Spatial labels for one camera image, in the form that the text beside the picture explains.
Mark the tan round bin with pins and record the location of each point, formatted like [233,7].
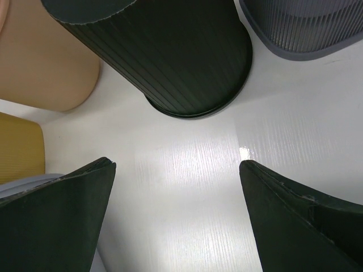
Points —
[42,64]

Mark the black ribbed round bin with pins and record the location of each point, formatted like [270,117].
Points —
[189,58]

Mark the grey mesh square basket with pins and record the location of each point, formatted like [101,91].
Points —
[305,30]

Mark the tan mesh square basket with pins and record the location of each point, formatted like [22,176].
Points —
[22,149]

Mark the light grey round bin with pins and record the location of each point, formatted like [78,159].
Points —
[27,183]

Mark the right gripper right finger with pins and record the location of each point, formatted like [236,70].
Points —
[298,228]

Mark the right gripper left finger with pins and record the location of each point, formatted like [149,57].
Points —
[55,226]

